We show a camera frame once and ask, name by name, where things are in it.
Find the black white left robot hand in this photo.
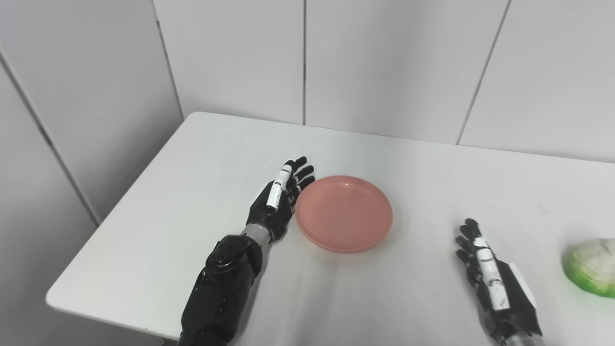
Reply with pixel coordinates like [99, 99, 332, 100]
[246, 156, 316, 243]

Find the pink round plate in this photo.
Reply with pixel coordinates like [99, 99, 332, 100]
[295, 175, 394, 254]

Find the green white cabbage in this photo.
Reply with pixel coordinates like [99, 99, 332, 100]
[562, 239, 615, 298]

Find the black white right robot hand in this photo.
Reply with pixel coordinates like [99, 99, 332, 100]
[455, 219, 543, 344]

